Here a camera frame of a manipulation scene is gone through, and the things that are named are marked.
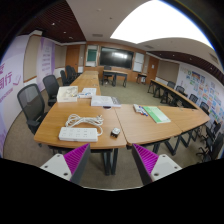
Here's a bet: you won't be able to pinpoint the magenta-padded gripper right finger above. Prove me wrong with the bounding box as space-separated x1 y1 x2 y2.
131 143 183 186

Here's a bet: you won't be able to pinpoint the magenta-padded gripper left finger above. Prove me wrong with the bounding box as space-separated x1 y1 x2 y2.
39 143 92 186

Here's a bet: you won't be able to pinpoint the black and silver charger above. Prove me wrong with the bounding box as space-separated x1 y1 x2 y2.
110 127 122 138

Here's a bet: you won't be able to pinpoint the white power strip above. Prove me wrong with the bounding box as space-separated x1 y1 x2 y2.
58 126 99 143

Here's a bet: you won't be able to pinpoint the green booklet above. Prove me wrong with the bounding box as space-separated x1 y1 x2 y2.
143 105 172 124

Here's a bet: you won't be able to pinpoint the blue and red markers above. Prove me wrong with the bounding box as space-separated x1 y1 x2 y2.
139 106 149 117

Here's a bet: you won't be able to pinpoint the white board eraser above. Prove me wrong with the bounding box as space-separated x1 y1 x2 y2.
133 103 143 114

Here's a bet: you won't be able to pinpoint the white open cardboard box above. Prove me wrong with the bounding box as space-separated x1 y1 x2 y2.
56 85 79 103

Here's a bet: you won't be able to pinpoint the white flat box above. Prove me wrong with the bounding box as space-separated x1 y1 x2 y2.
90 95 122 108

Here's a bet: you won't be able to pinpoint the blue and white leaflet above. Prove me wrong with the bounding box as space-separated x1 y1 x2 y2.
78 87 98 99

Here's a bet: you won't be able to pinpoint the group of black chairs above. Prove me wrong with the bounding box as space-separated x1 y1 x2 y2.
166 80 224 164

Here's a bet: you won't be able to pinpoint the black mesh office chair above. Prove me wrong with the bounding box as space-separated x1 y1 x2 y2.
42 74 60 108
17 83 48 136

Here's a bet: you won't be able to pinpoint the long wooden table row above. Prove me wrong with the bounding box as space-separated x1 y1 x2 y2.
148 79 201 108

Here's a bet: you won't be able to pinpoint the row of black office chairs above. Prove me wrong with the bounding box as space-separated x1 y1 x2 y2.
59 65 81 87

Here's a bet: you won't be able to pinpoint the small dark side table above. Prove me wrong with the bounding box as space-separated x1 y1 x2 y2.
136 73 148 85

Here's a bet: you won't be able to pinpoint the wooden door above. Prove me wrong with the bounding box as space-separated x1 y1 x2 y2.
146 55 160 85
65 44 81 73

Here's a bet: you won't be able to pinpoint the dark desk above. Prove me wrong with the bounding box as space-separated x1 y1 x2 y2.
101 69 129 88

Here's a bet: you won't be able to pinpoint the black chair behind desk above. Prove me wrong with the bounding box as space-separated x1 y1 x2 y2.
102 65 113 84

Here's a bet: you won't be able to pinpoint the plain whiteboard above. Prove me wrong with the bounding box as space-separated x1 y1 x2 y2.
133 52 146 73

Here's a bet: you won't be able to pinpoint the whiteboard with green sheet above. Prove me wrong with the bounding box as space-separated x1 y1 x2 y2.
85 44 99 67

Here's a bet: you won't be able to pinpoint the large ceiling light panel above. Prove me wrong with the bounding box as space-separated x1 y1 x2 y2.
109 0 214 50

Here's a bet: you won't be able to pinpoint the white power strip cable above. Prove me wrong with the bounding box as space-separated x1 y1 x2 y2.
64 113 105 137

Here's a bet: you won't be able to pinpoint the colourful wall poster display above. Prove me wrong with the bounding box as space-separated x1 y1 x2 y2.
178 64 224 124

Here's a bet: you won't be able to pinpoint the narrow purple wall banner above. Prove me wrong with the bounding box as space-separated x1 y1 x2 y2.
36 37 56 91

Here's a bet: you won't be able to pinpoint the large purple wall banner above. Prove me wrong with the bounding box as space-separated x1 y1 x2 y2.
0 34 30 158

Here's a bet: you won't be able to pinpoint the large black wall screen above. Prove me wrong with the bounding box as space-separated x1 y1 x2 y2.
99 46 135 70

